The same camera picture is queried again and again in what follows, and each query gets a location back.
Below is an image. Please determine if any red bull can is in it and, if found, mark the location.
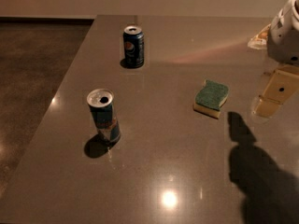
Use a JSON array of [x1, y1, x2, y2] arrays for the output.
[[87, 89, 121, 144]]

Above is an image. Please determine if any blue pepsi can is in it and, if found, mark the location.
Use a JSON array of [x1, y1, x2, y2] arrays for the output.
[[123, 25, 144, 68]]

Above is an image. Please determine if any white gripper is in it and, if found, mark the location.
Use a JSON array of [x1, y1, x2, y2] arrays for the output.
[[248, 0, 299, 118]]

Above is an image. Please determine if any green yellow sponge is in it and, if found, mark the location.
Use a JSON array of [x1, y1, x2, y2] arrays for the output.
[[193, 80, 229, 119]]

